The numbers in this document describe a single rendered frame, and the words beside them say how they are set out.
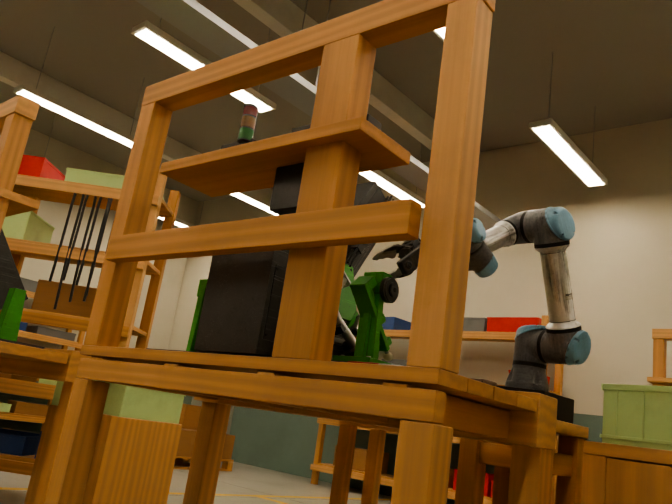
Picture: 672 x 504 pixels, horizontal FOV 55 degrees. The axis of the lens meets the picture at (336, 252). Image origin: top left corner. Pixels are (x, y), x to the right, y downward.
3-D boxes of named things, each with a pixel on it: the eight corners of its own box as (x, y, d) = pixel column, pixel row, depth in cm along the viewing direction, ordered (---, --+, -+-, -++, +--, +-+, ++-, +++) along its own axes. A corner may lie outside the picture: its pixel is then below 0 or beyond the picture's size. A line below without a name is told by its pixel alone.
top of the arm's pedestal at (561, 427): (506, 429, 249) (506, 418, 250) (588, 439, 226) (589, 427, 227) (459, 420, 227) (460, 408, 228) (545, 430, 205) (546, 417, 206)
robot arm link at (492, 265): (475, 262, 208) (457, 238, 203) (504, 260, 199) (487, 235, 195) (465, 280, 204) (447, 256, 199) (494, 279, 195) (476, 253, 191)
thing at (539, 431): (218, 403, 286) (224, 369, 289) (555, 450, 191) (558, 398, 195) (193, 399, 275) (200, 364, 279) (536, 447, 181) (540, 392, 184)
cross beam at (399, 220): (116, 263, 240) (122, 240, 242) (418, 239, 158) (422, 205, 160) (105, 259, 236) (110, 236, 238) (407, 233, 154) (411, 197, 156)
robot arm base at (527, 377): (513, 391, 240) (516, 364, 243) (554, 396, 231) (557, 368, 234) (498, 385, 229) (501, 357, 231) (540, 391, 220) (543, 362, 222)
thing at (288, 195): (294, 223, 216) (301, 181, 220) (333, 218, 205) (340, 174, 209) (268, 210, 207) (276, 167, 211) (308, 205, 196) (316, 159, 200)
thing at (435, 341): (104, 349, 244) (159, 116, 269) (459, 374, 150) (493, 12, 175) (82, 344, 238) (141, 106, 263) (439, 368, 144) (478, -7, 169)
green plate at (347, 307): (338, 329, 225) (335, 273, 234) (357, 323, 221) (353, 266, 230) (317, 322, 217) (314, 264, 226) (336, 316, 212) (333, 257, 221)
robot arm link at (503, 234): (508, 210, 239) (422, 247, 209) (534, 206, 231) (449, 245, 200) (515, 240, 241) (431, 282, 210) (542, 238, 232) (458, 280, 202)
